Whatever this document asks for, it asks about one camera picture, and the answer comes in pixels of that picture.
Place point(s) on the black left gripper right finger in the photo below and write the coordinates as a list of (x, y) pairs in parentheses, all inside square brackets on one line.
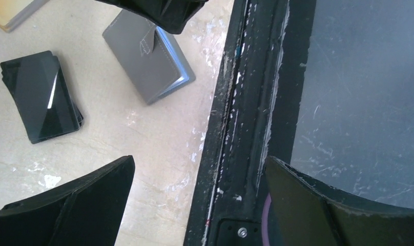
[(310, 212)]

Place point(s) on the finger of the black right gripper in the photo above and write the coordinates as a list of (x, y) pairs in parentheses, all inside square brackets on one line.
[(170, 15)]

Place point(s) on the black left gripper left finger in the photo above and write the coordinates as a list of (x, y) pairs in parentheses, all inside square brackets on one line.
[(84, 211)]

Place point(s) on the grey card holder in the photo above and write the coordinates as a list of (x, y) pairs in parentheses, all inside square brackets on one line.
[(150, 56)]

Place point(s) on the black credit card stack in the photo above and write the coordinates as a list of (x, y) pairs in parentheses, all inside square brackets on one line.
[(38, 87)]

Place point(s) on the orange credit card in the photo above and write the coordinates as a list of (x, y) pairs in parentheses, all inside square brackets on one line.
[(15, 12)]

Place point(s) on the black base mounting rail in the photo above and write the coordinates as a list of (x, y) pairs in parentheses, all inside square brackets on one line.
[(256, 99)]

